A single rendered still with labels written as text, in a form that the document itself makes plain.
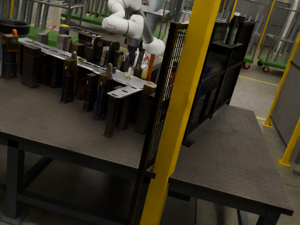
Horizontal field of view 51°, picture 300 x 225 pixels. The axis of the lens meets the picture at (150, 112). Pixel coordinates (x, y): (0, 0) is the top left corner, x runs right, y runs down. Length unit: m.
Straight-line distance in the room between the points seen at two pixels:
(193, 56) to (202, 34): 0.11
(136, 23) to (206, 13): 0.82
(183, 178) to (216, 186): 0.20
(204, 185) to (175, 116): 0.46
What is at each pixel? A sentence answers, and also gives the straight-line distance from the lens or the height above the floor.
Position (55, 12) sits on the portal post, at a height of 0.44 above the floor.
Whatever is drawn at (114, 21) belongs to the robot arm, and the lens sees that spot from 2.21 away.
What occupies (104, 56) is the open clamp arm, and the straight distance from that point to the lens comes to 2.64.
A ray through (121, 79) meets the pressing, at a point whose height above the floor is 1.00.
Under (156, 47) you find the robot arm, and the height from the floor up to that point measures 1.13.
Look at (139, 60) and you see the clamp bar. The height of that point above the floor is 1.12.
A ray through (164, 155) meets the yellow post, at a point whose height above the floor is 0.83.
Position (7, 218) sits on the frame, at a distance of 2.50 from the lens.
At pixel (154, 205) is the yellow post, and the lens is 1.96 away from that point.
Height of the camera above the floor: 1.70
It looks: 22 degrees down
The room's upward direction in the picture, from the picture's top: 12 degrees clockwise
